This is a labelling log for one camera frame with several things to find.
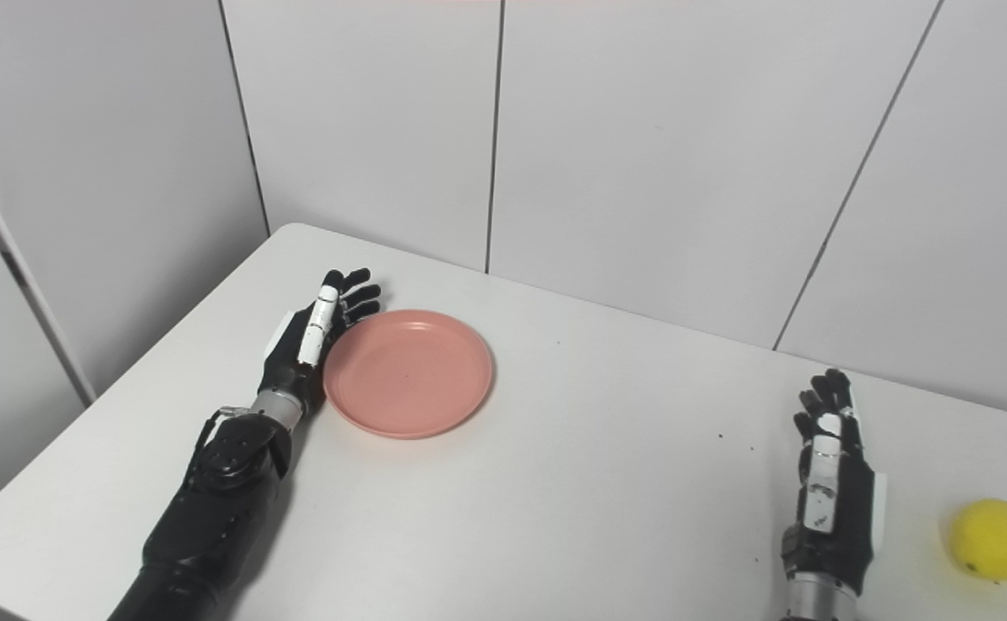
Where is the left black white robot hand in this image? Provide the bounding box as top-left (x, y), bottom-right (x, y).
top-left (258, 267), bottom-right (382, 405)

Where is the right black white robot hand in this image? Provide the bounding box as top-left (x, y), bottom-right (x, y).
top-left (781, 369), bottom-right (888, 594)

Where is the pink round plate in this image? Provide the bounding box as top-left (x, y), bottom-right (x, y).
top-left (323, 310), bottom-right (494, 440)

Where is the yellow lemon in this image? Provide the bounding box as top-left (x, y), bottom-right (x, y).
top-left (949, 499), bottom-right (1007, 581)

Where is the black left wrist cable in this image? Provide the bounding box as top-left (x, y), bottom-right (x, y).
top-left (193, 405), bottom-right (250, 460)

